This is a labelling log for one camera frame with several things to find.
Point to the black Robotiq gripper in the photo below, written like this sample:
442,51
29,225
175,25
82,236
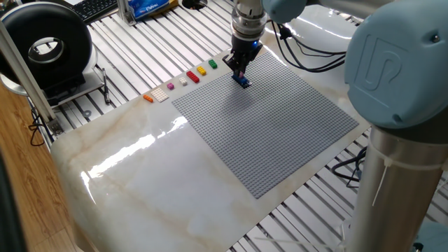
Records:
245,47

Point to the blue Lego brick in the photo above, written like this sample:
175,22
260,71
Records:
242,81

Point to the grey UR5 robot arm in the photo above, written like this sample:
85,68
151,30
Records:
399,63

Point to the green Lego brick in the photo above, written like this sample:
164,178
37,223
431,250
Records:
213,63

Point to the yellow Lego brick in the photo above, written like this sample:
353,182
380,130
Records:
201,70

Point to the red Lego brick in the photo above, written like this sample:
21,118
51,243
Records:
192,77

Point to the small white Lego brick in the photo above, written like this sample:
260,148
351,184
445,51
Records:
183,81

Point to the grey Lego baseplate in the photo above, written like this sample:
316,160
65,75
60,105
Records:
266,129

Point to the small magenta Lego brick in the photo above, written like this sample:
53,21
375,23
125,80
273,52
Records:
170,86

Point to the large white Lego plate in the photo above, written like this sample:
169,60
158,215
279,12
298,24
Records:
160,94

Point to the orange Lego brick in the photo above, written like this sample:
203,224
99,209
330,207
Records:
148,98

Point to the black round object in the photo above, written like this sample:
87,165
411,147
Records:
194,3

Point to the blue tissue pack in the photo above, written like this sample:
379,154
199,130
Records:
150,7

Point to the white marble slab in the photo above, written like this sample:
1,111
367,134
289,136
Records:
157,192

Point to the black keyboard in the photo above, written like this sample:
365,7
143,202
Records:
94,8

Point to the black metal washer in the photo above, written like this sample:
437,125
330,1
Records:
84,113

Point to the white zip tie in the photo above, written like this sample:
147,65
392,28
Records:
402,161

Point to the short aluminium post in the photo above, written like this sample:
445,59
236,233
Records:
126,12

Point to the aluminium frame beam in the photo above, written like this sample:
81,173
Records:
24,70

